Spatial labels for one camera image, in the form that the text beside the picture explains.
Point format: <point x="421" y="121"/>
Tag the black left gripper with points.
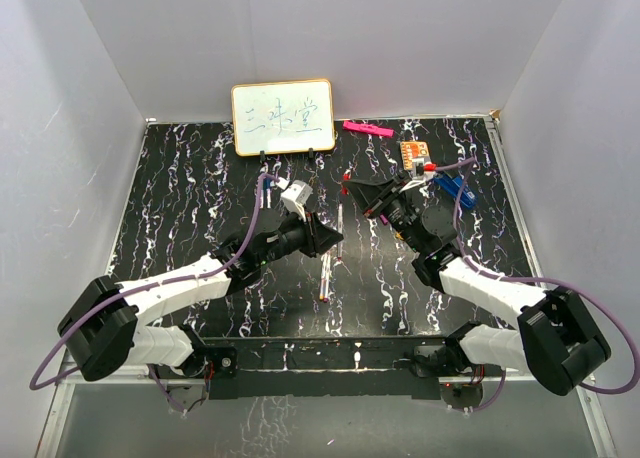
<point x="318" y="238"/>

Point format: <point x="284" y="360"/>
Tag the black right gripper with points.
<point x="369" y="195"/>

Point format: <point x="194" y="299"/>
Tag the yellow whiteboard pen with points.
<point x="325" y="268"/>

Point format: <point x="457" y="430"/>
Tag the red whiteboard pen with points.
<point x="340" y="226"/>

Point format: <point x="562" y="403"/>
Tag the blue whiteboard pen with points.
<point x="267" y="193"/>

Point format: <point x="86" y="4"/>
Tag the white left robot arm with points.
<point x="112" y="324"/>

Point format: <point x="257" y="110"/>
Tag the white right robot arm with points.
<point x="550" y="333"/>

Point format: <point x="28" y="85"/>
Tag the purple whiteboard pen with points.
<point x="329" y="279"/>

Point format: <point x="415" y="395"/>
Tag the blue stapler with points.
<point x="452" y="186"/>

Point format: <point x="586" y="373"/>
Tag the small yellow-framed whiteboard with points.
<point x="283" y="117"/>

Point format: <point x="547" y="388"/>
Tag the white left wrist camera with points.
<point x="295" y="196"/>

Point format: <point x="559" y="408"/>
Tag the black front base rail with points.
<point x="233" y="368"/>

